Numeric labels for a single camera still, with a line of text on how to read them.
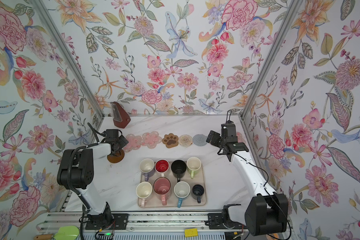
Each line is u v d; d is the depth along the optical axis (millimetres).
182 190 829
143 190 819
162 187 831
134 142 1045
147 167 918
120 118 1094
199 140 1069
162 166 909
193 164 882
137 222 752
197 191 823
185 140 1061
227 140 620
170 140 1067
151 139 1073
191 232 698
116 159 929
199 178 858
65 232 712
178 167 867
